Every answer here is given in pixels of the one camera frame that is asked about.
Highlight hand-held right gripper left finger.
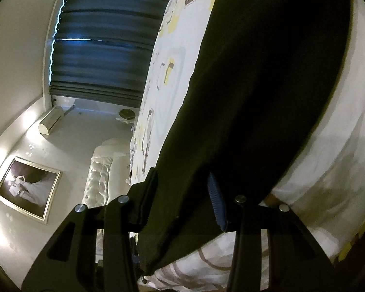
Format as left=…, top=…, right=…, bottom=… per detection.
left=21, top=167, right=159, bottom=292

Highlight white tufted headboard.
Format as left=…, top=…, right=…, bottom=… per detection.
left=82, top=138, right=134, bottom=216

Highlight white air conditioner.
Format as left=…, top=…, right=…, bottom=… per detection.
left=38, top=106, right=65, bottom=135

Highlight framed wall picture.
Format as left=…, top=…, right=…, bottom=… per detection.
left=0, top=156, right=63, bottom=225

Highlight dark pleated curtain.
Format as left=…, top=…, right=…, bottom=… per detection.
left=49, top=0, right=177, bottom=109

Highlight white yellow patterned bedspread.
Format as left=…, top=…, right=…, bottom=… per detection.
left=128, top=0, right=365, bottom=292

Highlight black pants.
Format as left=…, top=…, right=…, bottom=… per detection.
left=137, top=0, right=353, bottom=276

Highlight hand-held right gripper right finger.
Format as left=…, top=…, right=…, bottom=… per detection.
left=207, top=172, right=348, bottom=292

